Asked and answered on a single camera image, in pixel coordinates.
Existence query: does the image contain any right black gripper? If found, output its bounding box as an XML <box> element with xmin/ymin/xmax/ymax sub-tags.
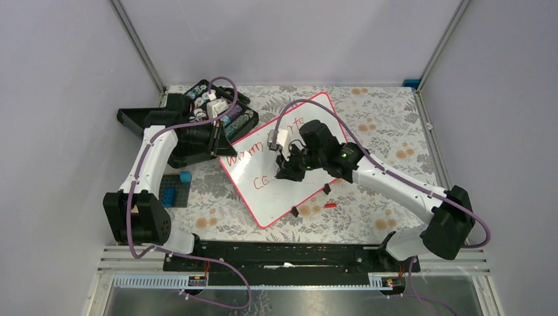
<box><xmin>276</xmin><ymin>142</ymin><xmax>326</xmax><ymax>182</ymax></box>

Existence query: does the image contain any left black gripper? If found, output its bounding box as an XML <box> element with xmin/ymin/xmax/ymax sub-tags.
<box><xmin>181</xmin><ymin>117</ymin><xmax>238</xmax><ymax>156</ymax></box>

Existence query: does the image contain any pink-framed whiteboard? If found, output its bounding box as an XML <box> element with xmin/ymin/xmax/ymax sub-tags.
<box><xmin>219</xmin><ymin>92</ymin><xmax>347</xmax><ymax>228</ymax></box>

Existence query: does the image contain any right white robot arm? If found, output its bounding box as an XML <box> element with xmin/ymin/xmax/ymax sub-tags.
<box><xmin>268</xmin><ymin>120</ymin><xmax>476</xmax><ymax>271</ymax></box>

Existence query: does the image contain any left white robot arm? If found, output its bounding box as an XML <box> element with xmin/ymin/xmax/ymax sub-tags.
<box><xmin>103</xmin><ymin>93</ymin><xmax>240</xmax><ymax>271</ymax></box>

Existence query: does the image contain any light blue building block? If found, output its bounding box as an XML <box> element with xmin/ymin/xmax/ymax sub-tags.
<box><xmin>179</xmin><ymin>171</ymin><xmax>192</xmax><ymax>183</ymax></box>

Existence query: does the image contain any black poker chip case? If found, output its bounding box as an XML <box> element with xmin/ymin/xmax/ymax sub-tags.
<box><xmin>116</xmin><ymin>79</ymin><xmax>260</xmax><ymax>169</ymax></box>

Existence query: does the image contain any black building block plate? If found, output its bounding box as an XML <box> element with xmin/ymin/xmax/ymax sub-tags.
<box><xmin>159</xmin><ymin>174</ymin><xmax>191</xmax><ymax>208</ymax></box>

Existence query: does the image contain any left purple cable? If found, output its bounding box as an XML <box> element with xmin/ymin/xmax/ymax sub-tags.
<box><xmin>126</xmin><ymin>76</ymin><xmax>240</xmax><ymax>260</ymax></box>

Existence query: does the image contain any purple cable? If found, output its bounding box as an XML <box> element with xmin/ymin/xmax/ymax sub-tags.
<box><xmin>270</xmin><ymin>99</ymin><xmax>492</xmax><ymax>250</ymax></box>
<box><xmin>126</xmin><ymin>76</ymin><xmax>240</xmax><ymax>260</ymax></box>

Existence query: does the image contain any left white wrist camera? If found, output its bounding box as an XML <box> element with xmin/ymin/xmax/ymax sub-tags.
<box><xmin>206</xmin><ymin>90</ymin><xmax>228</xmax><ymax>120</ymax></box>

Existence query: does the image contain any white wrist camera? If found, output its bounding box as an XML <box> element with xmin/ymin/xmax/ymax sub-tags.
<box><xmin>206</xmin><ymin>90</ymin><xmax>228</xmax><ymax>120</ymax></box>
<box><xmin>267</xmin><ymin>129</ymin><xmax>291</xmax><ymax>161</ymax></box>

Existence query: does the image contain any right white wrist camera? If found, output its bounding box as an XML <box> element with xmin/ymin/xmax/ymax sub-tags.
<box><xmin>267</xmin><ymin>129</ymin><xmax>291</xmax><ymax>161</ymax></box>

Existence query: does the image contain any blue corner bracket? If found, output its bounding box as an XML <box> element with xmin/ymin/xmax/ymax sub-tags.
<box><xmin>402</xmin><ymin>79</ymin><xmax>421</xmax><ymax>89</ymax></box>

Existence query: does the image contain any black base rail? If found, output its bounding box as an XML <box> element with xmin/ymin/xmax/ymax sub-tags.
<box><xmin>163</xmin><ymin>240</ymin><xmax>420</xmax><ymax>286</ymax></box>

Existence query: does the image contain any white cable duct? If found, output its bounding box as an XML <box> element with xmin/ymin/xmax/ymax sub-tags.
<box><xmin>113</xmin><ymin>275</ymin><xmax>208</xmax><ymax>290</ymax></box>

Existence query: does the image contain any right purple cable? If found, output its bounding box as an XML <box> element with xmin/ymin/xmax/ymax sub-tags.
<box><xmin>270</xmin><ymin>99</ymin><xmax>492</xmax><ymax>250</ymax></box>

